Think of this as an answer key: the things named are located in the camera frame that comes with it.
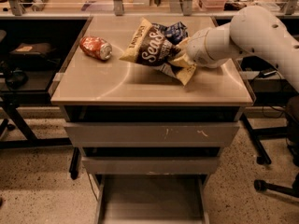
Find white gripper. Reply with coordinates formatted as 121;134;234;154
169;26;230;87

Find brown sea salt chip bag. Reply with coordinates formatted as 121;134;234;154
121;18;184;77

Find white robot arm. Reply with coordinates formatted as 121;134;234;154
176;6;299;91

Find blue chip bag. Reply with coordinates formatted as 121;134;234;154
153;21;188;45

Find grey drawer cabinet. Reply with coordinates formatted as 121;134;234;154
50;15;254;224

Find top grey drawer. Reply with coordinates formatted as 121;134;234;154
64;122;239;147

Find grey drawer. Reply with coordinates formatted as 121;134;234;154
64;122;239;147
82;157;220;175

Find middle grey drawer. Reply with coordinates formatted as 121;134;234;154
82;157;220;175

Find open bottom drawer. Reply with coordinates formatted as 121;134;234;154
94;175;210;224

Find black bag on shelf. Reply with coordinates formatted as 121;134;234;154
9;43;55;59

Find black power adapter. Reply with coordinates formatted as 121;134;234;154
258;68;277;78

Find crushed red soda can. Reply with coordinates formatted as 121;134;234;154
79;36;112;61

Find black office chair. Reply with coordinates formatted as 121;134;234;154
254;96;299;198

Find black headphones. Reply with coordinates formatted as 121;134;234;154
5;70;28;89

